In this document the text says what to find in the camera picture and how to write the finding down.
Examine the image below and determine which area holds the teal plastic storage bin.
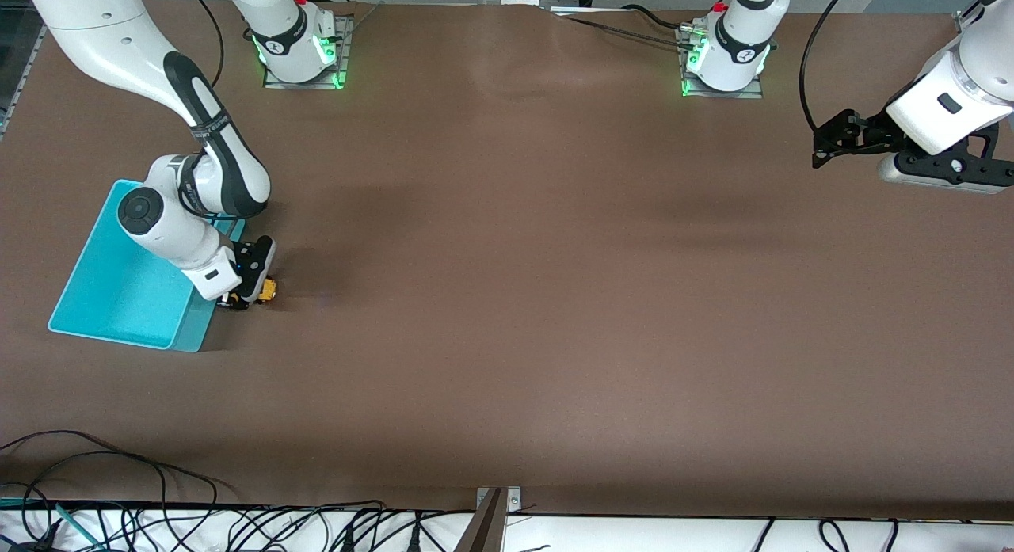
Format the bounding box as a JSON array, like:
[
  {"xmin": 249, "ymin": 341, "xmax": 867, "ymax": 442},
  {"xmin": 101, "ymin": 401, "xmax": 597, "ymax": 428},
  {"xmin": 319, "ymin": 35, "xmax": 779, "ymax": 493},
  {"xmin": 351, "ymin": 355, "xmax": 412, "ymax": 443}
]
[{"xmin": 48, "ymin": 180, "xmax": 243, "ymax": 353}]

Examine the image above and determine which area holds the metal base mounting plate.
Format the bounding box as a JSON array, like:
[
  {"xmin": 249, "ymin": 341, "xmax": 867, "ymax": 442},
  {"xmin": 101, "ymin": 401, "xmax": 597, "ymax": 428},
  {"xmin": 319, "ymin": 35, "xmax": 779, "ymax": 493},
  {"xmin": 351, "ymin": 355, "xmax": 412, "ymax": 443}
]
[
  {"xmin": 677, "ymin": 25, "xmax": 766, "ymax": 100},
  {"xmin": 263, "ymin": 13, "xmax": 354, "ymax": 91}
]

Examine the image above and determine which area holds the teal pen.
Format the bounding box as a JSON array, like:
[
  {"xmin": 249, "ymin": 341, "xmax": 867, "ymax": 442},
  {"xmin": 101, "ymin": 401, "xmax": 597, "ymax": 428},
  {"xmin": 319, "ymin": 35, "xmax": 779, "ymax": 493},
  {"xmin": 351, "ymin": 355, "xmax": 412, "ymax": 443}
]
[{"xmin": 54, "ymin": 503, "xmax": 102, "ymax": 548}]

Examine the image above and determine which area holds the white shelf board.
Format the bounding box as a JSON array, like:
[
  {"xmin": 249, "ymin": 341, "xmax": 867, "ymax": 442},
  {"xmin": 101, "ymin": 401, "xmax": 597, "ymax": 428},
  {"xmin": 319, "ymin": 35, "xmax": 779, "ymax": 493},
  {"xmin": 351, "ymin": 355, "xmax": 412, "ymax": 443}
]
[{"xmin": 0, "ymin": 504, "xmax": 1014, "ymax": 552}]

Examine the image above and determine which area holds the black inner arc cable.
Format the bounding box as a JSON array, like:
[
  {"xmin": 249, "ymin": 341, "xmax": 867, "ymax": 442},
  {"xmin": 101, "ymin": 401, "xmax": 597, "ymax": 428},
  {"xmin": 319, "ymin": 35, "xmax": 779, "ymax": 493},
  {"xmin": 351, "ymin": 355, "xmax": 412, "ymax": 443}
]
[{"xmin": 0, "ymin": 452, "xmax": 167, "ymax": 537}]

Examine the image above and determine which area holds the short black base cable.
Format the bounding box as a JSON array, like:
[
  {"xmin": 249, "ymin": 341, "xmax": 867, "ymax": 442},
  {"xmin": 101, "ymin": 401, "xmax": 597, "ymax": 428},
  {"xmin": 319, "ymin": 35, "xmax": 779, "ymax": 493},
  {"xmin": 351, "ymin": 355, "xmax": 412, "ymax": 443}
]
[{"xmin": 622, "ymin": 4, "xmax": 690, "ymax": 30}]

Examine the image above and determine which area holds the black looping arm cable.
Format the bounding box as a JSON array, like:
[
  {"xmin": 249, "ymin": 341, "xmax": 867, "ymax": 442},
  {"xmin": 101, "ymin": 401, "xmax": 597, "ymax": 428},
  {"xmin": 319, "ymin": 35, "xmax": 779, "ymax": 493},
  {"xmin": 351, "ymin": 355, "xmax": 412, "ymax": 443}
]
[{"xmin": 179, "ymin": 0, "xmax": 227, "ymax": 89}]

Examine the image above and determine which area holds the long black arcing cable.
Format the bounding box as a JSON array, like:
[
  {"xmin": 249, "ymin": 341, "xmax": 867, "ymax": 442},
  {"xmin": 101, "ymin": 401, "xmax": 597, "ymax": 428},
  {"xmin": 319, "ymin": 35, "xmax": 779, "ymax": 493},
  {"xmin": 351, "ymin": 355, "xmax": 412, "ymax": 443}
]
[{"xmin": 0, "ymin": 430, "xmax": 238, "ymax": 505}]

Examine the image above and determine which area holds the long black base cable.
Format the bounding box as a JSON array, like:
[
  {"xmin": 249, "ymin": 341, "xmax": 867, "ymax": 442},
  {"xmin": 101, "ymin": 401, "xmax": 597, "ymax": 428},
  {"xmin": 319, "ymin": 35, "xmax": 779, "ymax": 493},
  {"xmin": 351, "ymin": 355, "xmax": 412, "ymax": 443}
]
[{"xmin": 555, "ymin": 17, "xmax": 692, "ymax": 48}]

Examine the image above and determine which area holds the thin grey cable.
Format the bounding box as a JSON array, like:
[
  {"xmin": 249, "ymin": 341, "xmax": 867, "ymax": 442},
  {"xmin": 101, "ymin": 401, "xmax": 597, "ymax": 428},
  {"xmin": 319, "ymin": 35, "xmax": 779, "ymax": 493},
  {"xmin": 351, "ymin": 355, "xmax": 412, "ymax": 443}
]
[{"xmin": 346, "ymin": 2, "xmax": 385, "ymax": 36}]

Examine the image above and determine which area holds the black coiled cable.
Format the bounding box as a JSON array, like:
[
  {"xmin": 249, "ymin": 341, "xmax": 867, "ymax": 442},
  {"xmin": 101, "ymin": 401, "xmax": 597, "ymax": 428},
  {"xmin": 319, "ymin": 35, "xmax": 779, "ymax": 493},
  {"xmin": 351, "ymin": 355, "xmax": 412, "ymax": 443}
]
[{"xmin": 0, "ymin": 481, "xmax": 58, "ymax": 552}]

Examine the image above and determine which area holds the perforated metal rail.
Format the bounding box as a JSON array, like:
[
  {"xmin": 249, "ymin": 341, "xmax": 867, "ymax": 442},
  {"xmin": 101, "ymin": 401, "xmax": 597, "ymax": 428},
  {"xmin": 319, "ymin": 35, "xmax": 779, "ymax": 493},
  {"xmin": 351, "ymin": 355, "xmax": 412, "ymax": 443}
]
[{"xmin": 0, "ymin": 6, "xmax": 48, "ymax": 141}]

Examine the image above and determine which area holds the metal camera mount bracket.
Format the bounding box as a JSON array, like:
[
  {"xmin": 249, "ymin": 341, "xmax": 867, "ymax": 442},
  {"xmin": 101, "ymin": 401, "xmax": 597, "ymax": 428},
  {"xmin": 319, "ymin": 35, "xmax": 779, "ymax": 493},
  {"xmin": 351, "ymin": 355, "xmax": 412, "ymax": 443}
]
[{"xmin": 456, "ymin": 486, "xmax": 524, "ymax": 552}]

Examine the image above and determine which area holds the black looped hanging cable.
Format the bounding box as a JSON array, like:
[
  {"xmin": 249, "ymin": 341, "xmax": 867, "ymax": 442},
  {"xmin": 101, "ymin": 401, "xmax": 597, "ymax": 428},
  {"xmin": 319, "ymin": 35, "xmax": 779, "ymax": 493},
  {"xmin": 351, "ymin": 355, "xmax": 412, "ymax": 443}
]
[{"xmin": 818, "ymin": 519, "xmax": 853, "ymax": 552}]

